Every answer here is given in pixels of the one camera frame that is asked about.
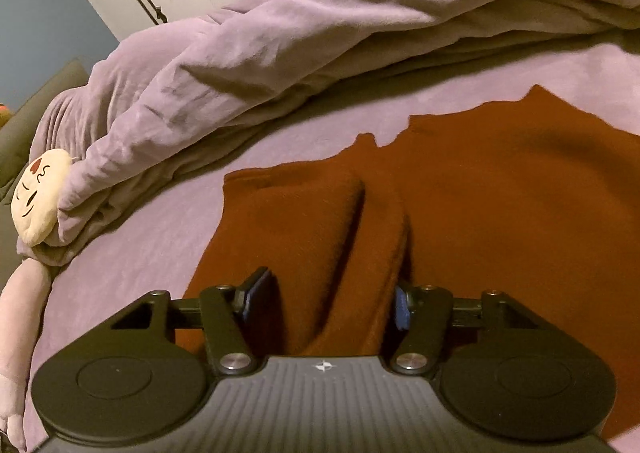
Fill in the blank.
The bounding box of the rust orange shirt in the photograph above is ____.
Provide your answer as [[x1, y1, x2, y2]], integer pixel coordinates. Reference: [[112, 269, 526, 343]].
[[186, 87, 639, 437]]

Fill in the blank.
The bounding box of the lilac bed sheet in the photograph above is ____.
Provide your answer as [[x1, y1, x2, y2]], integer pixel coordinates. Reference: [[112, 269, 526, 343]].
[[19, 29, 640, 453]]

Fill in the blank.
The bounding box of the cream plush toy face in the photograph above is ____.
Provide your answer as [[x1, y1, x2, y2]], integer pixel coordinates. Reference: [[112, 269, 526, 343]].
[[11, 148, 73, 247]]

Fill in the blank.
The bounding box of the lilac rumpled duvet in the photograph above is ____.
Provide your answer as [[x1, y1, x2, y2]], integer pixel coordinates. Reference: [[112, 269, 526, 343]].
[[16, 0, 639, 267]]

